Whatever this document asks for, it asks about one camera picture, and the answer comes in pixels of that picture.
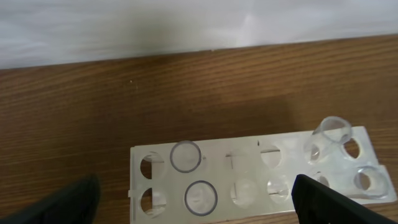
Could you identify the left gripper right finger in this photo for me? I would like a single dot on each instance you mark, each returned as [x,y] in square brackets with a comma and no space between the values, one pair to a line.
[323,207]

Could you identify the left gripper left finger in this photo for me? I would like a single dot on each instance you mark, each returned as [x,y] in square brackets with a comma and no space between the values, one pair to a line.
[62,205]

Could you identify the clear test tube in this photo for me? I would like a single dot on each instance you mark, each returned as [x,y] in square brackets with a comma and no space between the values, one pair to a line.
[373,182]
[201,198]
[329,137]
[185,156]

